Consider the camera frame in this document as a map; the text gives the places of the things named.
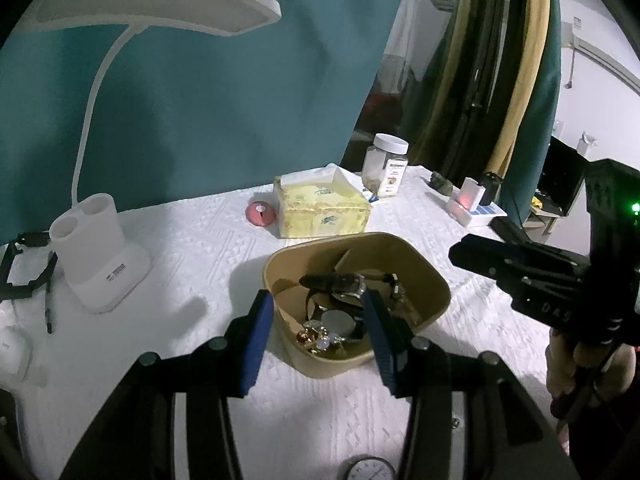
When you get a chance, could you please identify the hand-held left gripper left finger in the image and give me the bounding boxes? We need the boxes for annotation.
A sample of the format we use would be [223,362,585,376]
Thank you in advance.
[59,289,275,480]

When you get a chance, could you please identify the white rounded case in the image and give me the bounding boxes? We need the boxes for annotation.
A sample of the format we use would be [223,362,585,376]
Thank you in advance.
[0,326,33,380]

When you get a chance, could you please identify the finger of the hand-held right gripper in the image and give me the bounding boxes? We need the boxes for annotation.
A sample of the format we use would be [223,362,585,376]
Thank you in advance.
[448,233,592,284]
[494,273,587,330]

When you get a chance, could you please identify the white textured tablecloth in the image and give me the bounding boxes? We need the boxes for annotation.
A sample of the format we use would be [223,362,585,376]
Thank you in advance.
[0,165,571,480]

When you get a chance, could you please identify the teal curtain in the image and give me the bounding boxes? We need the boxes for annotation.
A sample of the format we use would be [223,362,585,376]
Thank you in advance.
[0,0,417,246]

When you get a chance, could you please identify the person's right hand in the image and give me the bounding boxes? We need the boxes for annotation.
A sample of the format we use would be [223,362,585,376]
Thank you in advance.
[545,328,638,413]

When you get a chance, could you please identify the white and blue box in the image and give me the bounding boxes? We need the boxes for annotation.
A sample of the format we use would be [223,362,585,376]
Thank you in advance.
[447,197,508,227]

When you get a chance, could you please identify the gold jewelry pieces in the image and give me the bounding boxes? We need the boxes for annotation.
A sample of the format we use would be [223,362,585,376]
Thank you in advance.
[296,321,351,358]

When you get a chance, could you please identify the black case with open lid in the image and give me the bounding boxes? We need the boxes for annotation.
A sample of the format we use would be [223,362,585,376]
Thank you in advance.
[531,136,589,219]

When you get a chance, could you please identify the round-faced dark watch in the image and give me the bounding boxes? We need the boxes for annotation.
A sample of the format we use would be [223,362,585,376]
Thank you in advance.
[308,307,371,344]

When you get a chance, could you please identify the white air conditioner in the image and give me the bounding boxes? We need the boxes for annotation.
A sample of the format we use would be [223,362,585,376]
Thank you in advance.
[572,35,640,92]

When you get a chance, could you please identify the silver watch with black strap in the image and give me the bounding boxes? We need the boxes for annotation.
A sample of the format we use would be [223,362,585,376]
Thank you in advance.
[299,272,367,306]

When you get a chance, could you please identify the metal band watch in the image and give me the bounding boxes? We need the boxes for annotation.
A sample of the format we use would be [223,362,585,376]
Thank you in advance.
[381,273,421,326]

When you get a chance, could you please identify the white desk lamp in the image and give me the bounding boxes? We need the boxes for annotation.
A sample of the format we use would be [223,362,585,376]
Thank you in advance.
[36,0,282,315]

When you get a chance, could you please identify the small black device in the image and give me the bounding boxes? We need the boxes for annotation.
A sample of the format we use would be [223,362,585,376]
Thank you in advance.
[481,172,503,207]

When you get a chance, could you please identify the pink round case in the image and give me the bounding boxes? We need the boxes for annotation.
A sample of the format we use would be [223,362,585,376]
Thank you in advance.
[244,200,279,228]

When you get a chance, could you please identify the glass jar with white lid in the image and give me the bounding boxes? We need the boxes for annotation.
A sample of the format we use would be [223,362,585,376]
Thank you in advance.
[362,133,410,199]

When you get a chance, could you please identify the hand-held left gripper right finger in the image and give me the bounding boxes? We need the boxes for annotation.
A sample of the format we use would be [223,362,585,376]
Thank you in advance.
[362,289,587,480]

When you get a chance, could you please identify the tan hanging strap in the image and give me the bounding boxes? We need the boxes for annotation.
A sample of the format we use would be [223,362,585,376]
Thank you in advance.
[488,0,552,177]

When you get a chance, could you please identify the black plastic frame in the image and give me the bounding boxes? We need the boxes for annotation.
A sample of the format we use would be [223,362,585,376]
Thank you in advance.
[0,231,58,302]

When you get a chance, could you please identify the yellow tissue box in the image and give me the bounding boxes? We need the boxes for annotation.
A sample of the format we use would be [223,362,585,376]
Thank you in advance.
[273,163,373,239]

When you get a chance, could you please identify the round white dial timer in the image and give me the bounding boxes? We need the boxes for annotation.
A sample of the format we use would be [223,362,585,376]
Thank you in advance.
[338,454,397,480]

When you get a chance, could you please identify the tan jewelry bowl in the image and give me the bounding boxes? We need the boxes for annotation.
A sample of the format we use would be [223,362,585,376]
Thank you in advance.
[263,232,452,380]

